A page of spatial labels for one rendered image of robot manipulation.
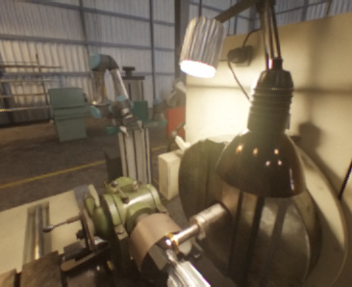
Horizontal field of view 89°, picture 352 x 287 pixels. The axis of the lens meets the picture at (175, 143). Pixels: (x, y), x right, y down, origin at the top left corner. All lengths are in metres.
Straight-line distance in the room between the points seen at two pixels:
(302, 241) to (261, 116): 0.39
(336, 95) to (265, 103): 0.30
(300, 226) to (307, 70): 0.39
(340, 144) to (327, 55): 0.21
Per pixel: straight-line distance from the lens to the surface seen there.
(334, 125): 0.58
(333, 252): 0.68
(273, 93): 0.29
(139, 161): 2.36
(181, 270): 0.64
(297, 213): 0.56
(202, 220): 0.65
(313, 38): 0.60
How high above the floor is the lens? 1.78
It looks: 20 degrees down
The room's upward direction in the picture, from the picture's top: straight up
